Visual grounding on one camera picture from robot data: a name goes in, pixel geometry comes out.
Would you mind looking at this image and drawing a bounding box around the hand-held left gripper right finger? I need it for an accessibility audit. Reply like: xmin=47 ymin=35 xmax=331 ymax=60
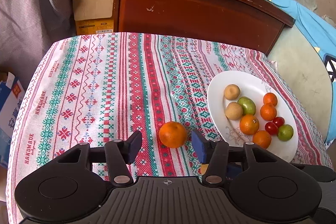
xmin=191 ymin=129 xmax=279 ymax=186

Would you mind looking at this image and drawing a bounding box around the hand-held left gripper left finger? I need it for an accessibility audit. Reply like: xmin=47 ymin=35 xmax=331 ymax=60
xmin=55 ymin=130 xmax=143 ymax=187

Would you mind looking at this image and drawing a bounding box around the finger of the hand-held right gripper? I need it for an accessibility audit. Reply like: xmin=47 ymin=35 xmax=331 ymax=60
xmin=226 ymin=163 xmax=244 ymax=180

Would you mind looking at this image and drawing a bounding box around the small orange mandarin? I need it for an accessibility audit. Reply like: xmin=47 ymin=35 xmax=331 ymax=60
xmin=239 ymin=114 xmax=260 ymax=135
xmin=263 ymin=92 xmax=278 ymax=106
xmin=253 ymin=130 xmax=272 ymax=149
xmin=159 ymin=121 xmax=188 ymax=148
xmin=260 ymin=103 xmax=277 ymax=121

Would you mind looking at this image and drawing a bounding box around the brown kiwi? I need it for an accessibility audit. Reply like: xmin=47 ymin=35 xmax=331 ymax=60
xmin=225 ymin=102 xmax=243 ymax=120
xmin=224 ymin=84 xmax=241 ymax=100

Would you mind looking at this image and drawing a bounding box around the green jujube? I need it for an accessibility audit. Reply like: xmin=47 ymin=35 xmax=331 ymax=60
xmin=278 ymin=124 xmax=294 ymax=141
xmin=238 ymin=97 xmax=256 ymax=115

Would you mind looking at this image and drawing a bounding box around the white flower print plate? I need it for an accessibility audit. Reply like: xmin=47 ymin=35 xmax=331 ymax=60
xmin=207 ymin=71 xmax=299 ymax=164

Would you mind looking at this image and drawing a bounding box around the red green patterned tablecloth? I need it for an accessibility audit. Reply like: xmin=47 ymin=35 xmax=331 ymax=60
xmin=5 ymin=32 xmax=334 ymax=224

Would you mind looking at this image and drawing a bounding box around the pale green sofa cushion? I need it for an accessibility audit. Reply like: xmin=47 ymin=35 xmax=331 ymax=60
xmin=268 ymin=22 xmax=336 ymax=143

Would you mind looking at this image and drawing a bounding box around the blue cardboard box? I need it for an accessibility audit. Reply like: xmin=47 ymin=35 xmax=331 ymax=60
xmin=0 ymin=72 xmax=27 ymax=169

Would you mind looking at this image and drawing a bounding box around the brown wooden cabinet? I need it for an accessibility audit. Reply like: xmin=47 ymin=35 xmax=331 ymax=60
xmin=106 ymin=0 xmax=296 ymax=56

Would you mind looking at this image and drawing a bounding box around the open brown cardboard box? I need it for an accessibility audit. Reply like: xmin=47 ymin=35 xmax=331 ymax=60
xmin=59 ymin=0 xmax=116 ymax=36

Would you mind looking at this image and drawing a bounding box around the blue pillow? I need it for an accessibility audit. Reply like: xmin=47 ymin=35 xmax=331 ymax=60
xmin=252 ymin=0 xmax=336 ymax=83

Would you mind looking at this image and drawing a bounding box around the checked curtain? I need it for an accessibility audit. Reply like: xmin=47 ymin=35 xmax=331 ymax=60
xmin=0 ymin=0 xmax=76 ymax=88

